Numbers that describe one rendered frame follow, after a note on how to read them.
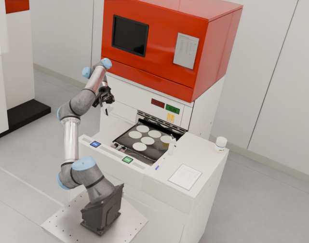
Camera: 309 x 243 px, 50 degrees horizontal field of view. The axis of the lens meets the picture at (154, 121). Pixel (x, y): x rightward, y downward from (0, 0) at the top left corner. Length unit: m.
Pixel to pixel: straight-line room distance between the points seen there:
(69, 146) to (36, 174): 1.60
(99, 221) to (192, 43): 1.24
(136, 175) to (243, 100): 2.13
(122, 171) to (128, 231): 0.42
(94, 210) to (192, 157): 0.80
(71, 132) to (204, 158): 0.90
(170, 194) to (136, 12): 1.24
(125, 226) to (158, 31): 1.28
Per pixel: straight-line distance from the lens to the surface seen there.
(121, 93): 2.73
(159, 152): 2.38
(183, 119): 2.52
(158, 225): 2.27
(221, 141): 2.35
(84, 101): 2.00
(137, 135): 2.52
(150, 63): 2.43
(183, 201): 2.04
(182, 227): 2.17
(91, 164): 1.80
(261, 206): 3.62
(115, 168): 2.19
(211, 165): 2.26
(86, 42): 4.84
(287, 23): 3.64
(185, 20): 2.24
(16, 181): 3.49
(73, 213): 2.01
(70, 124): 2.03
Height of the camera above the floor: 2.29
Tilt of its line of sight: 31 degrees down
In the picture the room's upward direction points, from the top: 9 degrees clockwise
